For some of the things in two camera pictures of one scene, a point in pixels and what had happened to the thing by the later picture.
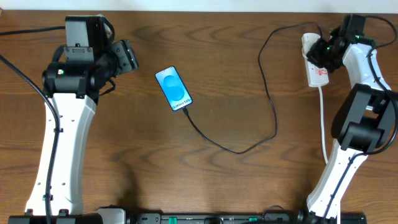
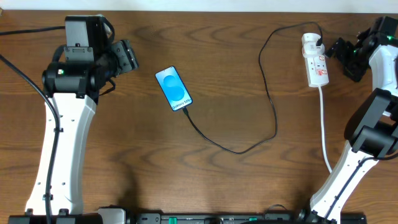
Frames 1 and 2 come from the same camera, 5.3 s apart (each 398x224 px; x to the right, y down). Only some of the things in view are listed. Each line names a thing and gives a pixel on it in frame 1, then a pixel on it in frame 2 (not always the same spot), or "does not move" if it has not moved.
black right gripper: x=314 y=55 -> x=356 y=73
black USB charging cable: x=268 y=140 does not move
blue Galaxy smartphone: x=173 y=88 does not move
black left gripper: x=125 y=56 does not move
